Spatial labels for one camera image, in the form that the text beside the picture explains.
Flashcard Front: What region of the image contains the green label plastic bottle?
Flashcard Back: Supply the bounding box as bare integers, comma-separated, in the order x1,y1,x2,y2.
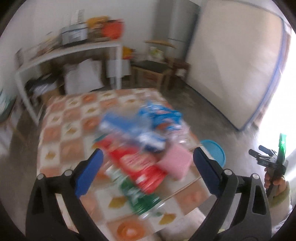
105,165,165,219

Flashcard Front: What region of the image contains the red snack bag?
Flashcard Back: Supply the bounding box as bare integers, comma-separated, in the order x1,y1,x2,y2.
93,135,167,194

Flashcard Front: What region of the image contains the blue crinkled plastic wrapper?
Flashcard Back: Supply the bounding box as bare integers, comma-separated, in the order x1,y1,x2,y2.
137,101,183,131

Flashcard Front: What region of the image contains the blue toothpaste box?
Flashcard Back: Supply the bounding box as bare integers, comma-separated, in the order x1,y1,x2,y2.
99,111,166,152

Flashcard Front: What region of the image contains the right hand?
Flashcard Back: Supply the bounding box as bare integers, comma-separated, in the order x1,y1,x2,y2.
264,168,287,197

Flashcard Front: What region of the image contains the pink sponge cloth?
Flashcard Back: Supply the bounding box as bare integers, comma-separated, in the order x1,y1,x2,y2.
157,144,193,180

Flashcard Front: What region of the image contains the white leaning mattress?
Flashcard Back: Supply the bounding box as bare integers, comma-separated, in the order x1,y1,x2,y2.
187,1,286,130

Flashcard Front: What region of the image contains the white pillow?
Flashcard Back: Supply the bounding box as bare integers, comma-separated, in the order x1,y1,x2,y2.
63,59,104,95

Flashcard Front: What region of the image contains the white side table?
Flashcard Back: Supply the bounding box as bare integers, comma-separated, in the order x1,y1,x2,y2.
15,40,123,125

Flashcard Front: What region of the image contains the silver refrigerator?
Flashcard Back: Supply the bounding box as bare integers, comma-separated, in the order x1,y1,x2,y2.
152,0,200,60

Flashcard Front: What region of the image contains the yellow bag under table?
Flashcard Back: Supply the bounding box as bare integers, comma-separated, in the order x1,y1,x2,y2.
122,46,135,60

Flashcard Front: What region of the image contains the orange plastic bag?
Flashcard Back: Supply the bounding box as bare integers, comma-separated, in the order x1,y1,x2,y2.
101,20,125,40

